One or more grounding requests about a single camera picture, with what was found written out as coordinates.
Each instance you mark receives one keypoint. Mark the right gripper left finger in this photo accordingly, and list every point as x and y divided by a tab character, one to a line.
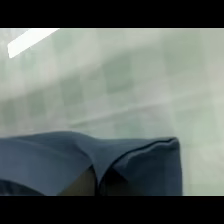
81	185

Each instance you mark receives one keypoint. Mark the blue garment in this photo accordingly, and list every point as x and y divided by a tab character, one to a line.
50	156

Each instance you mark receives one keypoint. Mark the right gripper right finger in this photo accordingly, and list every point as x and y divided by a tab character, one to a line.
115	186

